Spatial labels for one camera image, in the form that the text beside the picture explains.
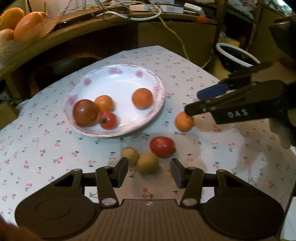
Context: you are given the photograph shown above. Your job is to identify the small orange tomato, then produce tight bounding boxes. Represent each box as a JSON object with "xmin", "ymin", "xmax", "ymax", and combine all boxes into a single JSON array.
[{"xmin": 94, "ymin": 95, "xmax": 115, "ymax": 112}]

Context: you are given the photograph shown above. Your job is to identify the white plug block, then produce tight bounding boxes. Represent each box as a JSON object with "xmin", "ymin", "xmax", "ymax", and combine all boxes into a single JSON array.
[{"xmin": 184, "ymin": 3, "xmax": 202, "ymax": 14}]

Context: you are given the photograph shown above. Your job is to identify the dark bowl with white rim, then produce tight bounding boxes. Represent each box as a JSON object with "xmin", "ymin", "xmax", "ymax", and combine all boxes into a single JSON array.
[{"xmin": 216, "ymin": 43, "xmax": 261, "ymax": 73}]

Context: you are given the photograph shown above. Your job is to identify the wooden shelf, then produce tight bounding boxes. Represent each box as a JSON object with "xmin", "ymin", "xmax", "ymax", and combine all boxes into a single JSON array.
[{"xmin": 0, "ymin": 11, "xmax": 218, "ymax": 80}]

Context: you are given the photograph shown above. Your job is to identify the large dark red tomato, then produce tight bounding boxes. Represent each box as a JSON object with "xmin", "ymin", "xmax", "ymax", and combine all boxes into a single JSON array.
[{"xmin": 73, "ymin": 99, "xmax": 99, "ymax": 127}]

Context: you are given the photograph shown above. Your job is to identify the cherry print tablecloth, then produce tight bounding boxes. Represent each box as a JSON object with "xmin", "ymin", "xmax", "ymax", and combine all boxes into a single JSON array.
[{"xmin": 0, "ymin": 45, "xmax": 296, "ymax": 241}]

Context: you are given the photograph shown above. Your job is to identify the yellow-green cable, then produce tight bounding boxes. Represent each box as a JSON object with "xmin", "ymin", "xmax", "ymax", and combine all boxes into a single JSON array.
[{"xmin": 159, "ymin": 16, "xmax": 213, "ymax": 69}]

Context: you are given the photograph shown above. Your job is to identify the small red tomato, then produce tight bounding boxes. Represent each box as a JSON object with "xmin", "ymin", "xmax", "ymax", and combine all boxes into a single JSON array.
[{"xmin": 99, "ymin": 111, "xmax": 118, "ymax": 130}]

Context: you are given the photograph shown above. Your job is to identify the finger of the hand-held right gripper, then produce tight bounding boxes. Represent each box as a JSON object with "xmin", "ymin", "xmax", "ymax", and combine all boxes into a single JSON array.
[
  {"xmin": 197, "ymin": 62, "xmax": 275, "ymax": 101},
  {"xmin": 184, "ymin": 80, "xmax": 287, "ymax": 116}
]

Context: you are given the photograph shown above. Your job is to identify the yellow-green tomato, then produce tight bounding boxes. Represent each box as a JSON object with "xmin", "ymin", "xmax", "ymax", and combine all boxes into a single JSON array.
[
  {"xmin": 136, "ymin": 153, "xmax": 160, "ymax": 175},
  {"xmin": 121, "ymin": 147, "xmax": 140, "ymax": 166}
]

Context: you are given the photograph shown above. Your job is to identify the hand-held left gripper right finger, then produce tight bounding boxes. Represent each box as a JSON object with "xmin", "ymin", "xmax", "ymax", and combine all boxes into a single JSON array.
[{"xmin": 170, "ymin": 158, "xmax": 244, "ymax": 207}]

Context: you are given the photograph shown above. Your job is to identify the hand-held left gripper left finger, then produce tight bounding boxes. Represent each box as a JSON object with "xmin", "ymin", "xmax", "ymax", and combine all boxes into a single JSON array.
[{"xmin": 53, "ymin": 157, "xmax": 129, "ymax": 208}]

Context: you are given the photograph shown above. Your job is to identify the small orange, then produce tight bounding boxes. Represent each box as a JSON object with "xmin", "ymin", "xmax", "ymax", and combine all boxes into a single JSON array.
[{"xmin": 175, "ymin": 111, "xmax": 195, "ymax": 132}]

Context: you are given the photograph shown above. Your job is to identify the black flat device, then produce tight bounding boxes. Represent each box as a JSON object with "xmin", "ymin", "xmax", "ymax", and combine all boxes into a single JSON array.
[{"xmin": 54, "ymin": 10, "xmax": 109, "ymax": 29}]

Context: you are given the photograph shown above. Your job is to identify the white power adapter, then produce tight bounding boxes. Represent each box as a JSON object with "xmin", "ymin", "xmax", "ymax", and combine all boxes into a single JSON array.
[{"xmin": 161, "ymin": 6, "xmax": 184, "ymax": 13}]

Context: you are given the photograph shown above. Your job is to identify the large orange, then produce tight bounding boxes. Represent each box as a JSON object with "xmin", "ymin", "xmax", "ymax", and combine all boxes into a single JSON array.
[
  {"xmin": 13, "ymin": 12, "xmax": 49, "ymax": 42},
  {"xmin": 0, "ymin": 7, "xmax": 25, "ymax": 31}
]

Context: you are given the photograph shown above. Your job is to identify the white cable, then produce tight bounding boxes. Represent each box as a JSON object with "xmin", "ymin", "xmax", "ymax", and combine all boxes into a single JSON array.
[{"xmin": 95, "ymin": 8, "xmax": 162, "ymax": 21}]

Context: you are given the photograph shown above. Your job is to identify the white plate with pink flowers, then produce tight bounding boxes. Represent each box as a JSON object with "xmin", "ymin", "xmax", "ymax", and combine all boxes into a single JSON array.
[{"xmin": 64, "ymin": 63, "xmax": 166, "ymax": 138}]

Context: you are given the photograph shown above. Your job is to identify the pale orange fruit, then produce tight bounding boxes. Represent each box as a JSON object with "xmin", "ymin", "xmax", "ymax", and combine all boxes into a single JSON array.
[{"xmin": 0, "ymin": 28, "xmax": 15, "ymax": 44}]

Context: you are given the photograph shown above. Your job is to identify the round orange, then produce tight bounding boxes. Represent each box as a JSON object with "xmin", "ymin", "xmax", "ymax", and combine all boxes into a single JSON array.
[{"xmin": 132, "ymin": 88, "xmax": 154, "ymax": 110}]

